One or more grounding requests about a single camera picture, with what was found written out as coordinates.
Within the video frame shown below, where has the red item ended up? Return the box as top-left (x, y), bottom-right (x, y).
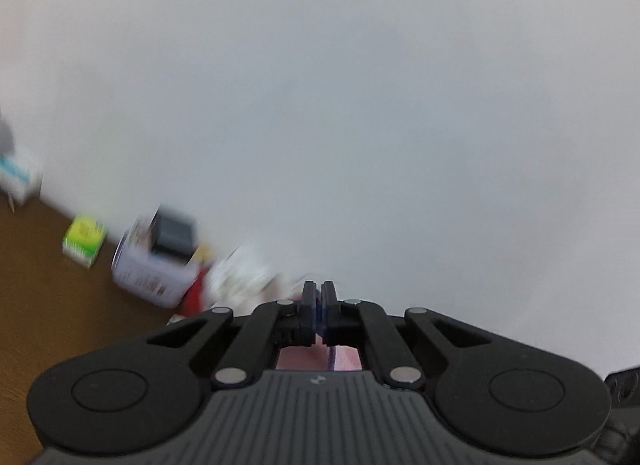
top-left (179, 265), bottom-right (208, 318)

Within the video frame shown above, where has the white teal box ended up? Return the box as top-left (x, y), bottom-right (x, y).
top-left (0, 145), bottom-right (43, 206)

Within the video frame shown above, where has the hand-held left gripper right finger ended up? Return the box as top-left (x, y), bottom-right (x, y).
top-left (321, 281), bottom-right (494, 391)

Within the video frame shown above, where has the small green yellow box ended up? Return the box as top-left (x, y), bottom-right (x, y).
top-left (61, 215), bottom-right (108, 270)

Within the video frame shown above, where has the small dark box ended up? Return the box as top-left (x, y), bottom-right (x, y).
top-left (150, 205), bottom-right (198, 261)

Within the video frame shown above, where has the plain pink garment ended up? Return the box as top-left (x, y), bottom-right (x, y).
top-left (276, 342), bottom-right (362, 372)

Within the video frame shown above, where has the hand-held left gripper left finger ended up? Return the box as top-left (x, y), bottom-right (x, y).
top-left (145, 281), bottom-right (321, 391)

